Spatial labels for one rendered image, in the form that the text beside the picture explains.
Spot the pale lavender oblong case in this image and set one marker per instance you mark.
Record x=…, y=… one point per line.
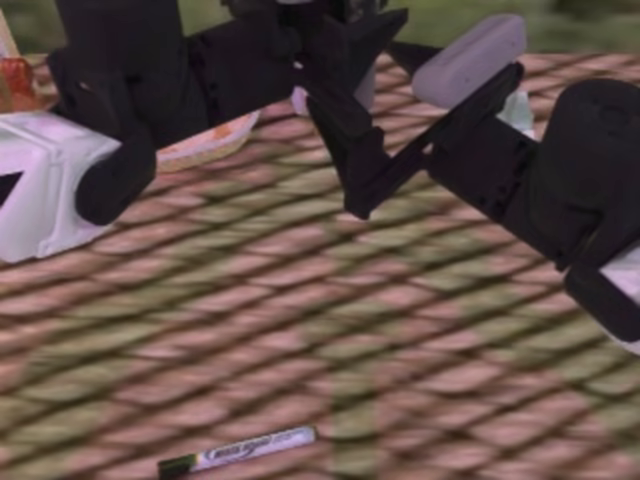
x=467, y=55

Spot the pink patterned plate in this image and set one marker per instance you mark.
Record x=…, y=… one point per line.
x=210, y=145

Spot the red food item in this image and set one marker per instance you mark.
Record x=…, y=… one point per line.
x=15, y=80

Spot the white marker with black cap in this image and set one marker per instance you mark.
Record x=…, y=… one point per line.
x=240, y=449

